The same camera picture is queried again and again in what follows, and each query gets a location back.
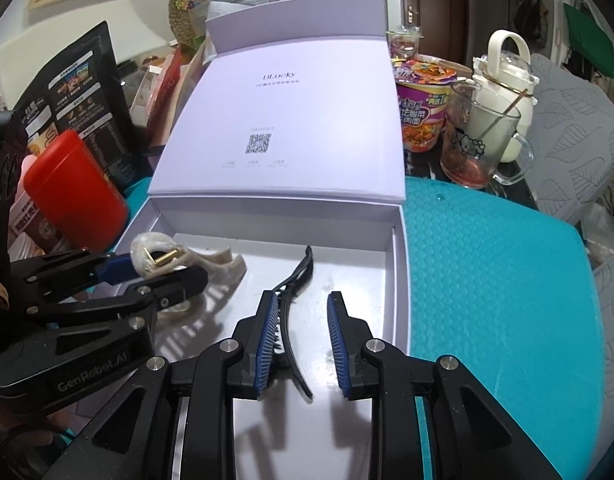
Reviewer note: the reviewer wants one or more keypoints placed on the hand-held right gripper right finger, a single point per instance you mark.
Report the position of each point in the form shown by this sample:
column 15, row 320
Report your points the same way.
column 337, row 345

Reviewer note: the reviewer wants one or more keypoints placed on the person's left forearm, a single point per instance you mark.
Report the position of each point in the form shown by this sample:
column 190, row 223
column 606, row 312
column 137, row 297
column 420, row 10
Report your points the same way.
column 17, row 440

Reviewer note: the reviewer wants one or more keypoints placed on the black hair clip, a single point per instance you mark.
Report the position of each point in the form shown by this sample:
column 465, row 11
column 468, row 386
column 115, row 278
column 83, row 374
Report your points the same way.
column 303, row 267

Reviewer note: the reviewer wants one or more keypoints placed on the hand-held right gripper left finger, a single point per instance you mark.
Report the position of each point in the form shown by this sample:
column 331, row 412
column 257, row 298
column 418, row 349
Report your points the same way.
column 269, row 340

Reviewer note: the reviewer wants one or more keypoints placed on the red plastic canister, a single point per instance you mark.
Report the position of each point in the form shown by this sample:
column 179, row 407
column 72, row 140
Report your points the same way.
column 72, row 190

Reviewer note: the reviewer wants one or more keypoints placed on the black printed bag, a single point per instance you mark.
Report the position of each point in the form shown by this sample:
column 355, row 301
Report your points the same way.
column 82, row 85

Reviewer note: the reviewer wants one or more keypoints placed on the pearly white claw clip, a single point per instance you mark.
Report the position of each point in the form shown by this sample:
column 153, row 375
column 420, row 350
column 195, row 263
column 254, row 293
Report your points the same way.
column 217, row 260

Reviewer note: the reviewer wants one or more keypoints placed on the clear candy jar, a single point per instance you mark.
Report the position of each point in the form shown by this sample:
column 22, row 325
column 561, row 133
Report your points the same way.
column 404, row 45

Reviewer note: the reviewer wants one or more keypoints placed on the purple instant noodle cup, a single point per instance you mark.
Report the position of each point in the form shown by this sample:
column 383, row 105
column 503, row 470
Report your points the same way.
column 417, row 120

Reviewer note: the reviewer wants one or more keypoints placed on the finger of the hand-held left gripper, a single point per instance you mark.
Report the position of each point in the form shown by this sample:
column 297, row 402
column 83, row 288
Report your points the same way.
column 187, row 282
column 117, row 269

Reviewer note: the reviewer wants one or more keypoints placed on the white lidded gift box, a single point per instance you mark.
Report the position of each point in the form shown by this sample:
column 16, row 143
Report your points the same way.
column 277, row 110

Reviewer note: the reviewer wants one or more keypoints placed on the glass mug with cat print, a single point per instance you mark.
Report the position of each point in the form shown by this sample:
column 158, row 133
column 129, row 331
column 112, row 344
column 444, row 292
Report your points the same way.
column 467, row 140

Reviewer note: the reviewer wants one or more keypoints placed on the red paper packet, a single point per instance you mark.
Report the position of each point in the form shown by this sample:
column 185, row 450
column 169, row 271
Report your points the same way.
column 167, row 95

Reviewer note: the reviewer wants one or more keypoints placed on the brown door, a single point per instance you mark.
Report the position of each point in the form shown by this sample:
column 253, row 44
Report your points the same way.
column 437, row 5

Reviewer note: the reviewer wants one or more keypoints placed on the grey leaf-pattern cushion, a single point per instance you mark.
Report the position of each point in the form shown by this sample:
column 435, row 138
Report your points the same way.
column 612, row 335
column 577, row 150

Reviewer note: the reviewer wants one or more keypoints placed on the dark hanging bag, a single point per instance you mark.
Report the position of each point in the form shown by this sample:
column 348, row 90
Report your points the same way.
column 529, row 5

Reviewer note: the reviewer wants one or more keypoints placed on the green bag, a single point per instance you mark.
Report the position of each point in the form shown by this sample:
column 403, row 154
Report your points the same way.
column 589, row 40

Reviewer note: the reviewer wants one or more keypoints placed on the white kettle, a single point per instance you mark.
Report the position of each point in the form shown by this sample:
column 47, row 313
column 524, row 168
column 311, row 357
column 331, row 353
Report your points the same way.
column 507, row 65

